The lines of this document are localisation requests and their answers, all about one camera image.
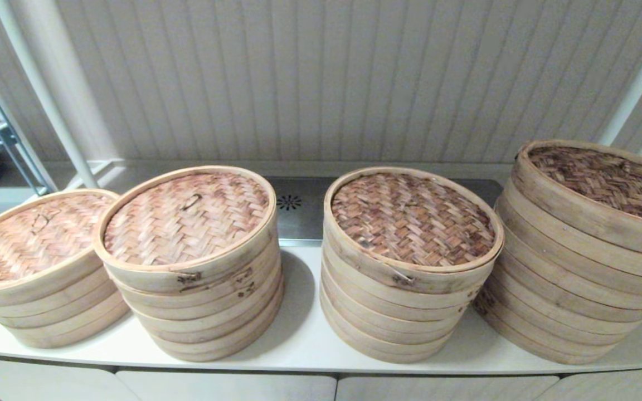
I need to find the woven bamboo steamer lid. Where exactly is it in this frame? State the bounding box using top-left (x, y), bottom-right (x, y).
top-left (94, 165), bottom-right (278, 295)
top-left (512, 139), bottom-right (642, 261)
top-left (323, 166), bottom-right (505, 296)
top-left (0, 188), bottom-right (124, 307)

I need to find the bamboo steamer basket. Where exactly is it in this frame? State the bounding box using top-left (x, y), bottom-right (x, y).
top-left (143, 278), bottom-right (285, 349)
top-left (0, 284), bottom-right (124, 336)
top-left (487, 234), bottom-right (642, 326)
top-left (110, 239), bottom-right (281, 309)
top-left (321, 259), bottom-right (480, 325)
top-left (123, 253), bottom-right (283, 322)
top-left (321, 245), bottom-right (492, 311)
top-left (321, 301), bottom-right (455, 365)
top-left (499, 184), bottom-right (642, 283)
top-left (473, 295), bottom-right (625, 366)
top-left (481, 256), bottom-right (642, 340)
top-left (320, 287), bottom-right (461, 353)
top-left (320, 273), bottom-right (469, 339)
top-left (6, 298), bottom-right (131, 350)
top-left (494, 195), bottom-right (642, 301)
top-left (476, 278), bottom-right (642, 353)
top-left (0, 267), bottom-right (115, 321)
top-left (491, 214), bottom-right (642, 314)
top-left (154, 290), bottom-right (285, 363)
top-left (132, 267), bottom-right (284, 336)

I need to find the stainless steel vent panel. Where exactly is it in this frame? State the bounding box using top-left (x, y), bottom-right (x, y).
top-left (265, 177), bottom-right (504, 249)

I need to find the grey metal rack frame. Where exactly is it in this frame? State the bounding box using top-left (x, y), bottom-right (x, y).
top-left (0, 45), bottom-right (57, 197)

